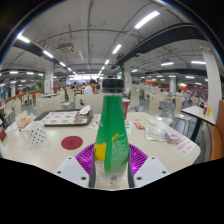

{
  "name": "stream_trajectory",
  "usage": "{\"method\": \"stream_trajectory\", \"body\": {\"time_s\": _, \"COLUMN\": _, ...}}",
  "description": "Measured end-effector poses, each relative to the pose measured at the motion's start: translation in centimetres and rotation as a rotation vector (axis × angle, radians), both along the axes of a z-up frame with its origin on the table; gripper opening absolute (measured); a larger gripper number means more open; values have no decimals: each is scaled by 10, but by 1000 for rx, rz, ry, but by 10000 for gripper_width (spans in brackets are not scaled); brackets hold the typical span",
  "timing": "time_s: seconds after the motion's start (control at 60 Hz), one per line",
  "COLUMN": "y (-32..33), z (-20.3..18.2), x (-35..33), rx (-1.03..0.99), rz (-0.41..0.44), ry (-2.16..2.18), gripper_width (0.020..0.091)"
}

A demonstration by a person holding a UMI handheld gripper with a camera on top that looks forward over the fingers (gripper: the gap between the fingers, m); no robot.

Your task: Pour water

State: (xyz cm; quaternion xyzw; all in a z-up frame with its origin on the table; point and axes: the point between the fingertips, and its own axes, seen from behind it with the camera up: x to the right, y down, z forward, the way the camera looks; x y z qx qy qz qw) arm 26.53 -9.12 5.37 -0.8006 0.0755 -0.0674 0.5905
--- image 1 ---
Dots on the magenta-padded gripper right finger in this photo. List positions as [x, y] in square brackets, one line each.
[148, 170]

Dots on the group of ceiling lights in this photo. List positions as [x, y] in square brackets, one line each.
[146, 19]

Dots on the ceiling air conditioner unit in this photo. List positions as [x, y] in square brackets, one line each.
[65, 48]

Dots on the white leaflet with red print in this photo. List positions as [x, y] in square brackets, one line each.
[186, 146]

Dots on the brown food tray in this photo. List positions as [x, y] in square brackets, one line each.
[60, 117]

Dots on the group of beige chairs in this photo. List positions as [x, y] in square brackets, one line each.
[48, 104]

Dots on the flat round red coaster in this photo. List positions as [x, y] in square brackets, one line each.
[72, 142]

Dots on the person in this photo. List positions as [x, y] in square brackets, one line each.
[88, 89]

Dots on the red sauce packet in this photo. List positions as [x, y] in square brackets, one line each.
[139, 125]

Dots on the crumpled white napkin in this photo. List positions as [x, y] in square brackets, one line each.
[84, 110]

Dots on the clear plastic bag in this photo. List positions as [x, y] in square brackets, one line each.
[156, 134]

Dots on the beige neighbouring table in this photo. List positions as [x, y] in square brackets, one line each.
[196, 112]

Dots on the green plastic drink bottle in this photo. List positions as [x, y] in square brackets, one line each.
[111, 133]

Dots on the white polka-dot mug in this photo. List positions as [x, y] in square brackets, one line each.
[35, 133]

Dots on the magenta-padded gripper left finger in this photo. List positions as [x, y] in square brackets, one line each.
[71, 170]

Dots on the small red card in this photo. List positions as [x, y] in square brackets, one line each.
[2, 135]

